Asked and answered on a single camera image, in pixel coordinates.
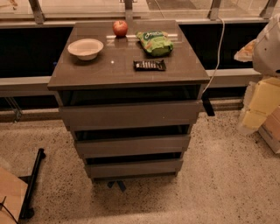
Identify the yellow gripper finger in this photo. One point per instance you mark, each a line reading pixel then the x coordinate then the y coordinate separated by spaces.
pixel 246 53

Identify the grey drawer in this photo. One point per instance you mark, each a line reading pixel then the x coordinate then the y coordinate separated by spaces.
pixel 132 146
pixel 132 115
pixel 102 171

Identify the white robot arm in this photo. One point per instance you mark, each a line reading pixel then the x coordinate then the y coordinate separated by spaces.
pixel 264 50

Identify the grey top drawer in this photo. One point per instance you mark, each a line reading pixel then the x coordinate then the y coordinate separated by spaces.
pixel 132 115

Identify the grey drawer cabinet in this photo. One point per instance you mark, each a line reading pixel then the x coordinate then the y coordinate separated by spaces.
pixel 111 78

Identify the grey bottom drawer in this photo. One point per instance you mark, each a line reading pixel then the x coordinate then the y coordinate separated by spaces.
pixel 102 171

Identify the cardboard box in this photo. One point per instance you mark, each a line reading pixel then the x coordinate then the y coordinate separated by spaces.
pixel 270 130

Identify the green chip bag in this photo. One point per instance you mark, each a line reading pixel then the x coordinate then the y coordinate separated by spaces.
pixel 155 43

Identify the dark candy bar wrapper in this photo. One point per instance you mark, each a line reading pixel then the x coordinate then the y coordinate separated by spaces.
pixel 149 65

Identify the red apple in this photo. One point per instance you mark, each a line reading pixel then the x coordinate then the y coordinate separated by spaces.
pixel 120 28

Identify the white paper bowl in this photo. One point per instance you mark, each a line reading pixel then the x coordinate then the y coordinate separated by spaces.
pixel 85 49

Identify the metal window railing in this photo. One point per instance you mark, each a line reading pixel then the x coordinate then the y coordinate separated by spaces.
pixel 25 13

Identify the black metal stand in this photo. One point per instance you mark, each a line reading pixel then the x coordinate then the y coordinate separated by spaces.
pixel 26 211

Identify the brown cardboard sheet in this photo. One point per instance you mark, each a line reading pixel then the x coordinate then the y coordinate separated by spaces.
pixel 12 195

